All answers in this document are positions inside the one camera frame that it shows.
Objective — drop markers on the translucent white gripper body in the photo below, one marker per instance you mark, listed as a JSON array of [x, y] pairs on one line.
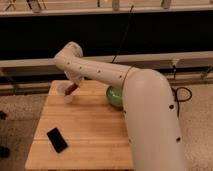
[[75, 78]]

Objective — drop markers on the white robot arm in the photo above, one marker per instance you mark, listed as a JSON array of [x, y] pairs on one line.
[[150, 112]]

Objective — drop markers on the green bowl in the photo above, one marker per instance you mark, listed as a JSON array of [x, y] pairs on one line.
[[114, 96]]

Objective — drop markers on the black smartphone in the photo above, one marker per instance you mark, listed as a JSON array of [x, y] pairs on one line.
[[57, 140]]

